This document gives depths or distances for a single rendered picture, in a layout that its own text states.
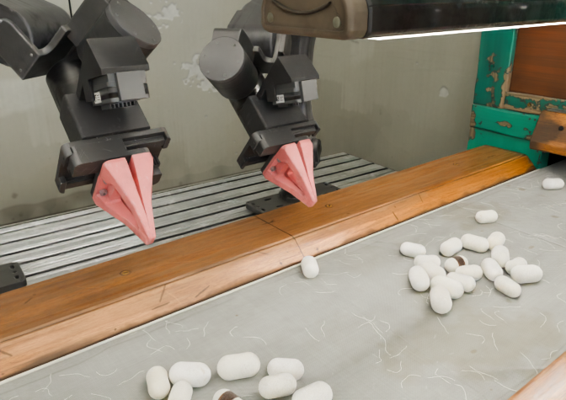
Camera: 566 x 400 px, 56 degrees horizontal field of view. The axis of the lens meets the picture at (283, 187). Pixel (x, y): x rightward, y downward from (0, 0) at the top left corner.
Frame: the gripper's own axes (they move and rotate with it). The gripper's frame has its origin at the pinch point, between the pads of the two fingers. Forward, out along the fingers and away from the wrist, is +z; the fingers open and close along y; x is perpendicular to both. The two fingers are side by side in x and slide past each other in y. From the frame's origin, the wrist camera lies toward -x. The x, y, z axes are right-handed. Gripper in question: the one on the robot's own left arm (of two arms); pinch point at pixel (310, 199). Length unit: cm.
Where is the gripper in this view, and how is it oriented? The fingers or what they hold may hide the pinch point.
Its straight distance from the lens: 67.1
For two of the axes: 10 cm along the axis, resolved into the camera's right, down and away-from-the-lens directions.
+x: -4.0, 5.2, 7.5
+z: 4.6, 8.3, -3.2
